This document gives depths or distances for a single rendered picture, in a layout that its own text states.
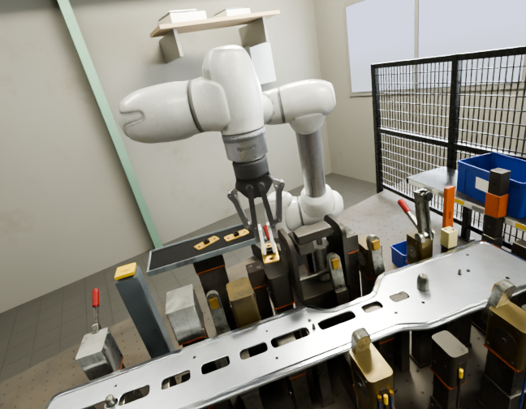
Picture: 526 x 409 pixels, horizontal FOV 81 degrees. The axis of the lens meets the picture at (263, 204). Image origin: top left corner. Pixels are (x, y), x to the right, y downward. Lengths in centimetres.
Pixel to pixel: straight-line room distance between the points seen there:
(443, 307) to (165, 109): 83
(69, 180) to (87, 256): 83
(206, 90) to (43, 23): 303
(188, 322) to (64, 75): 291
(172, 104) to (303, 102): 61
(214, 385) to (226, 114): 62
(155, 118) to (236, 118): 15
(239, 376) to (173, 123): 60
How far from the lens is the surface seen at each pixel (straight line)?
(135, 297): 111
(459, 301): 100
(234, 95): 59
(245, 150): 61
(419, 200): 108
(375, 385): 75
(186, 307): 91
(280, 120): 115
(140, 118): 64
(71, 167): 354
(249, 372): 85
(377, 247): 105
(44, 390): 162
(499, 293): 90
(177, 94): 62
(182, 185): 373
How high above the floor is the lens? 165
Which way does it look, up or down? 23 degrees down
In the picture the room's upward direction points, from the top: 12 degrees counter-clockwise
